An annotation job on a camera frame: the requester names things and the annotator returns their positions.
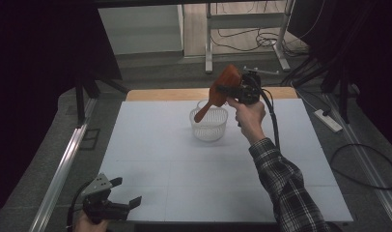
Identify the white power strip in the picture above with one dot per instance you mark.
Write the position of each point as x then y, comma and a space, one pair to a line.
328, 121

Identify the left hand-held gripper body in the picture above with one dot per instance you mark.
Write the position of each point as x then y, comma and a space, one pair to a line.
100, 209

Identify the white cabinet panel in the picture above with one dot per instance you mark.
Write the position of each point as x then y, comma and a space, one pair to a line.
139, 29

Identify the dark curtain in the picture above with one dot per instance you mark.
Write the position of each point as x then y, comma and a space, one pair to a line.
371, 48
33, 64

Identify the person's right hand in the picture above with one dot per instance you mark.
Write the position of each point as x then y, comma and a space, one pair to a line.
251, 119

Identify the white plastic basket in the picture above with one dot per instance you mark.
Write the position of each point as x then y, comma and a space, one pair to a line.
211, 129

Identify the black metal stand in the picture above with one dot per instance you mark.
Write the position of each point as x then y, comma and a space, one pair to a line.
79, 100
344, 96

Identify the dark floor socket plate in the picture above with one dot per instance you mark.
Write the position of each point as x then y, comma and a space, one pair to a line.
90, 139

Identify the orange wooden scoop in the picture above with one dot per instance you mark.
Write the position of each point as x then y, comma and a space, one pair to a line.
229, 77

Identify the white metal desk frame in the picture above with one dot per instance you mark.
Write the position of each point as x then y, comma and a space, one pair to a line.
245, 21

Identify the aluminium floor rail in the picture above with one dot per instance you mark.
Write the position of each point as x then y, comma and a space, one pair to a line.
364, 158
60, 177

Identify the person's left hand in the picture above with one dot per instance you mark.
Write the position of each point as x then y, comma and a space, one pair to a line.
89, 226

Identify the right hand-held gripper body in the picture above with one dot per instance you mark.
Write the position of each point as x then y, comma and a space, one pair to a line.
248, 90

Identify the white table mat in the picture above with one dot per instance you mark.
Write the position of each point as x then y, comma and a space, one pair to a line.
184, 180

